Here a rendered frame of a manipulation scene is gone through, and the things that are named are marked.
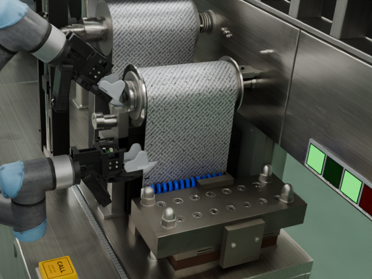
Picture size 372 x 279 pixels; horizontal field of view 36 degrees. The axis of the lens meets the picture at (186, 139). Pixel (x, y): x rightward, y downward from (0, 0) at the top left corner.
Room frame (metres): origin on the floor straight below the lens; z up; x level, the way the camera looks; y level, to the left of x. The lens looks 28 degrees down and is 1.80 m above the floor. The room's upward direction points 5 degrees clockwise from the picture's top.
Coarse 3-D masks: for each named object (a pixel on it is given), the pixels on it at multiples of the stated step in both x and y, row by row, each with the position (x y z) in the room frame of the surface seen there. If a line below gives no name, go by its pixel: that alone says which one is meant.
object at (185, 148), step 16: (160, 128) 1.22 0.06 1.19; (176, 128) 1.24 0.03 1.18; (192, 128) 1.26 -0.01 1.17; (208, 128) 1.28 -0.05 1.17; (224, 128) 1.30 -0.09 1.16; (144, 144) 1.21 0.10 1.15; (160, 144) 1.22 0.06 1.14; (176, 144) 1.24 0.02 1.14; (192, 144) 1.26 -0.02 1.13; (208, 144) 1.28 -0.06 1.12; (224, 144) 1.31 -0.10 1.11; (160, 160) 1.22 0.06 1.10; (176, 160) 1.24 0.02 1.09; (192, 160) 1.26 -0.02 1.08; (208, 160) 1.29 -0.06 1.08; (224, 160) 1.31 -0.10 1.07; (144, 176) 1.20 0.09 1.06; (160, 176) 1.22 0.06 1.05; (176, 176) 1.24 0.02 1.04; (192, 176) 1.27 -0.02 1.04
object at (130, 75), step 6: (132, 72) 1.26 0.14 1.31; (234, 72) 1.34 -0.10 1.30; (126, 78) 1.28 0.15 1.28; (132, 78) 1.25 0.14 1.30; (138, 84) 1.22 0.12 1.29; (138, 90) 1.21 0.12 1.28; (138, 96) 1.21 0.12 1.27; (138, 102) 1.21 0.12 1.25; (138, 108) 1.21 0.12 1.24; (132, 114) 1.24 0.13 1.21; (138, 114) 1.21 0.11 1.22
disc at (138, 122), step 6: (126, 66) 1.29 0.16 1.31; (132, 66) 1.26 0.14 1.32; (126, 72) 1.29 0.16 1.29; (138, 72) 1.23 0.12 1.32; (138, 78) 1.22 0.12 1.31; (144, 90) 1.20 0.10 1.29; (144, 96) 1.19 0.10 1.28; (144, 102) 1.19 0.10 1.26; (144, 108) 1.19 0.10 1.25; (144, 114) 1.19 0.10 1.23; (132, 120) 1.25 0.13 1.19; (138, 120) 1.21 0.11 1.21; (138, 126) 1.22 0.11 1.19
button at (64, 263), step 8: (64, 256) 1.04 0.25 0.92; (40, 264) 1.01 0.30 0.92; (48, 264) 1.01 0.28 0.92; (56, 264) 1.01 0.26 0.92; (64, 264) 1.02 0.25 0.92; (72, 264) 1.02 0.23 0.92; (40, 272) 1.00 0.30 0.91; (48, 272) 0.98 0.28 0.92; (56, 272) 0.99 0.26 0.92; (64, 272) 0.99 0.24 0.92; (72, 272) 0.99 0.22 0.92
